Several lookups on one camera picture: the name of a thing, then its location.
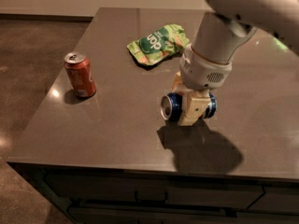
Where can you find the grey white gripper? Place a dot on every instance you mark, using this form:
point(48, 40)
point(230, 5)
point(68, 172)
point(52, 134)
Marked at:
point(202, 73)

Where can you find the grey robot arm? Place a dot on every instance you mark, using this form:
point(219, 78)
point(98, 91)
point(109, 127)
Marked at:
point(231, 23)

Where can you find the orange soda can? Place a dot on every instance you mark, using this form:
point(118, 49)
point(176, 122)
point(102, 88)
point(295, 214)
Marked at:
point(78, 69)

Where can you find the blue pepsi can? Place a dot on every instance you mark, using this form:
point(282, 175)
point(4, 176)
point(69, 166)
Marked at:
point(171, 107)

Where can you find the green chip bag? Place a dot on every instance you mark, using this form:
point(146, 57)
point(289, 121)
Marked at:
point(159, 45)

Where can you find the dark cabinet drawer front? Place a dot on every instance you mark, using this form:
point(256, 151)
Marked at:
point(108, 188)

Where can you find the dark drawer handle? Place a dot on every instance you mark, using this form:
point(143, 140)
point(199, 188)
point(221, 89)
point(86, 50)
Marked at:
point(151, 197)

